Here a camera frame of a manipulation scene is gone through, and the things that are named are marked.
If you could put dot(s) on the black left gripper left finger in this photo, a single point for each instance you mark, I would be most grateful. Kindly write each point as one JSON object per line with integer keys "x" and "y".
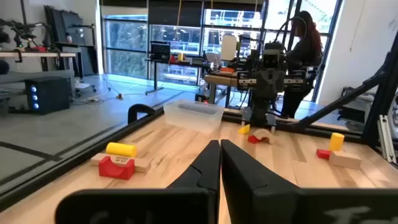
{"x": 199, "y": 174}

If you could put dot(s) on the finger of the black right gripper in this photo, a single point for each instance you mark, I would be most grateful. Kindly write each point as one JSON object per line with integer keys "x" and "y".
{"x": 263, "y": 84}
{"x": 277, "y": 84}

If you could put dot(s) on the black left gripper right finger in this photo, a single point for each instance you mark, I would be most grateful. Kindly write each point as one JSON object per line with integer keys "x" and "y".
{"x": 248, "y": 186}

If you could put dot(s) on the small red block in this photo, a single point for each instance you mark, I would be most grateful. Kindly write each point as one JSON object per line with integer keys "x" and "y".
{"x": 252, "y": 139}

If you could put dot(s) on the yellow wedge block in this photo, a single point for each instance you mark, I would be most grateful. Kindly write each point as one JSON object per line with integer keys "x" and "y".
{"x": 245, "y": 130}

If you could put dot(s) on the natural wooden plank with label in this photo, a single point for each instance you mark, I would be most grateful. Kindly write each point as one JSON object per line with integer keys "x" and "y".
{"x": 143, "y": 165}

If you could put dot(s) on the red long block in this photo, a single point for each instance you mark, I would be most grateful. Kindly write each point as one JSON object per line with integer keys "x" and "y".
{"x": 322, "y": 154}

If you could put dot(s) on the red arch block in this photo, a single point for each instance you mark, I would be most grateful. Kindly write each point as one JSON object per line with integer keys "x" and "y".
{"x": 107, "y": 171}

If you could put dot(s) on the natural wooden rectangular block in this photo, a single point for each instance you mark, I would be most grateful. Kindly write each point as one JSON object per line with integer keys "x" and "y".
{"x": 345, "y": 160}

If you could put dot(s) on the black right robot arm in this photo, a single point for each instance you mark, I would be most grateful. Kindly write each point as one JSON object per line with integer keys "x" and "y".
{"x": 261, "y": 109}

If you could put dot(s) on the black background robot arm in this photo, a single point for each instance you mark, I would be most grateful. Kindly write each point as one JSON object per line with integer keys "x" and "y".
{"x": 25, "y": 32}

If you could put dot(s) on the wooden table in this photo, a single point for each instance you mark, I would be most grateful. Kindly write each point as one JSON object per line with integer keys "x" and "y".
{"x": 220, "y": 79}

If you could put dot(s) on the white cylinder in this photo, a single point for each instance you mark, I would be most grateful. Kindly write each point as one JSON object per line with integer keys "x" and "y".
{"x": 229, "y": 46}

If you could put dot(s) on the person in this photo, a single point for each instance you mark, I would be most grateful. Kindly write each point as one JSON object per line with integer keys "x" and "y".
{"x": 306, "y": 53}

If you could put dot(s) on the clear plastic bin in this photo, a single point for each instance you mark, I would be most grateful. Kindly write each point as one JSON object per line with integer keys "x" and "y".
{"x": 192, "y": 119}

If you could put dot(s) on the black desk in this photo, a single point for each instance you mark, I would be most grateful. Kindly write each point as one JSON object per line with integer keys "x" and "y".
{"x": 180, "y": 64}

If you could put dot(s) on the black clamp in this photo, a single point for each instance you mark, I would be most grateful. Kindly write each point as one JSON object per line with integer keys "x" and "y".
{"x": 132, "y": 115}

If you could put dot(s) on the black monitor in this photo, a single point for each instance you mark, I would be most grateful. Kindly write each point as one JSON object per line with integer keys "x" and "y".
{"x": 160, "y": 51}

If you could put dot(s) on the black computer tower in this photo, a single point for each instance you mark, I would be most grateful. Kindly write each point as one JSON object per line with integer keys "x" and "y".
{"x": 49, "y": 95}

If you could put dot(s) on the black leaning panel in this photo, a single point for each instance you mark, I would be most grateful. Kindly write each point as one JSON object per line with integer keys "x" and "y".
{"x": 71, "y": 31}

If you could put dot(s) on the wooden workbench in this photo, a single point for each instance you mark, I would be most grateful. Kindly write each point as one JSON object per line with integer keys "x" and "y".
{"x": 37, "y": 54}

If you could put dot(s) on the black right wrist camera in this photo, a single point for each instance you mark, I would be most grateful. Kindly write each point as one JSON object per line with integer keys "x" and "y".
{"x": 271, "y": 59}

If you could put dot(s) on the silver aluminium bracket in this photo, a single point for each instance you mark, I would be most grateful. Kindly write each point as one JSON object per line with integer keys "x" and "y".
{"x": 385, "y": 140}

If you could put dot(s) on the black aluminium table frame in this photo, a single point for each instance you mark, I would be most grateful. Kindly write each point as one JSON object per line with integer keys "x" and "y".
{"x": 62, "y": 168}

